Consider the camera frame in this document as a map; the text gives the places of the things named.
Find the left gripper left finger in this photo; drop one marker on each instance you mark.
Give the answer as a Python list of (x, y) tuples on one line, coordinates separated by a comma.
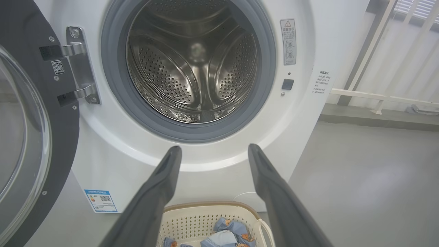
[(151, 206)]

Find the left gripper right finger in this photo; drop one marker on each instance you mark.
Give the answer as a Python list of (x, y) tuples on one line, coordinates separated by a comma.
[(281, 209)]

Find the blue cartoon print pants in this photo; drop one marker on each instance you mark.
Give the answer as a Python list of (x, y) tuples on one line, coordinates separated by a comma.
[(168, 243)]

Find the blue cartoon print shirt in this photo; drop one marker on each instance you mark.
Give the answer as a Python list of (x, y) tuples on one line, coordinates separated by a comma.
[(236, 228)]

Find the black round glass washer door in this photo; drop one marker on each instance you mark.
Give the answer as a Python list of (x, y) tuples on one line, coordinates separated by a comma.
[(65, 137)]

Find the cream perforated laundry basket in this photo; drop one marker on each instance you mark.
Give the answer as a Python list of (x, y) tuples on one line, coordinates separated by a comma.
[(192, 219)]

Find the white front-load washing machine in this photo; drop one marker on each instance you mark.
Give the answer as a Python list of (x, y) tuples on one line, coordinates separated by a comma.
[(301, 130)]

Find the grey rubber door gasket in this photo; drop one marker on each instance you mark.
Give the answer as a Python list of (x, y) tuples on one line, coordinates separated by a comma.
[(116, 96)]

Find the black square door lock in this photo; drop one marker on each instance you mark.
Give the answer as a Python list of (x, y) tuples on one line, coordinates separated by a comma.
[(287, 84)]

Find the metal door hinge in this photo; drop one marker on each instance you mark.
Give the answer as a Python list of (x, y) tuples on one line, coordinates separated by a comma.
[(80, 68)]

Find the round white filter cover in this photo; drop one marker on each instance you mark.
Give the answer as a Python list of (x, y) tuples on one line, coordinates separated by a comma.
[(247, 198)]

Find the blue energy label sticker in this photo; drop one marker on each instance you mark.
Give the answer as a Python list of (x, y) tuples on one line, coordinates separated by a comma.
[(101, 201)]

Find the stainless steel washer drum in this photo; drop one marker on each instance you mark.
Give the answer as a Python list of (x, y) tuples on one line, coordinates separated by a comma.
[(161, 75)]

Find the printed text label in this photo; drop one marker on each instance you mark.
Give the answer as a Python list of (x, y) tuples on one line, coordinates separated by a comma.
[(320, 84)]

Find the white metal railing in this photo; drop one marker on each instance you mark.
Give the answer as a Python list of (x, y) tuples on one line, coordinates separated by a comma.
[(377, 96)]

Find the small QR code sticker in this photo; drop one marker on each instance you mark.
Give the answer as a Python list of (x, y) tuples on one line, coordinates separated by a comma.
[(58, 67)]

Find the grey warning sticker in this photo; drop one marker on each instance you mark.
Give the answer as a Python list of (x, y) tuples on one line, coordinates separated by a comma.
[(288, 41)]

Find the white window blinds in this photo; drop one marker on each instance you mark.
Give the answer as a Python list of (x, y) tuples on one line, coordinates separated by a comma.
[(422, 8)]

